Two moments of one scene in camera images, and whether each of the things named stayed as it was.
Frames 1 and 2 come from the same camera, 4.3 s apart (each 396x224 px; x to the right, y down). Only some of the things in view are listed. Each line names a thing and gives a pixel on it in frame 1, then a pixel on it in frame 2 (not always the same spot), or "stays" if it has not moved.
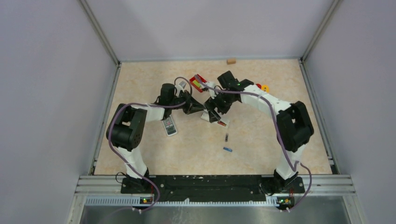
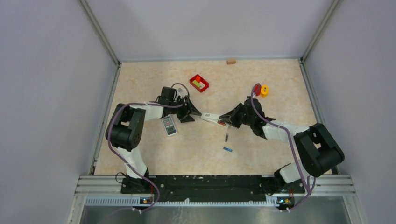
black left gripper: (192, 105) to (186, 108)
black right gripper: (211, 103) to (233, 114)
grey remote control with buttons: (169, 126) stays
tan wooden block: (231, 61) stays
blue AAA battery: (228, 149) stays
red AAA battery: (221, 122) stays
